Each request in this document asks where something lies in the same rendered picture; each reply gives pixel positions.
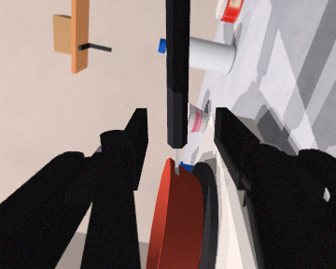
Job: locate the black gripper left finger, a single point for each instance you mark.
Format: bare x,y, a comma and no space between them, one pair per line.
39,219

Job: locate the white hot plate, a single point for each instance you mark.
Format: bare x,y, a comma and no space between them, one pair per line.
227,238

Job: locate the red frying pan with black handle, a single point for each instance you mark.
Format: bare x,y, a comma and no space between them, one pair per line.
177,228

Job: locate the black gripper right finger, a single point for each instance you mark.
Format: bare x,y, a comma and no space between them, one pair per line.
288,229

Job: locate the blue plastic bin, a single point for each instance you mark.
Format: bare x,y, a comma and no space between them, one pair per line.
186,166

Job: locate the white bottle with blue cap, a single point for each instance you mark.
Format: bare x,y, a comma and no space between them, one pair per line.
208,55

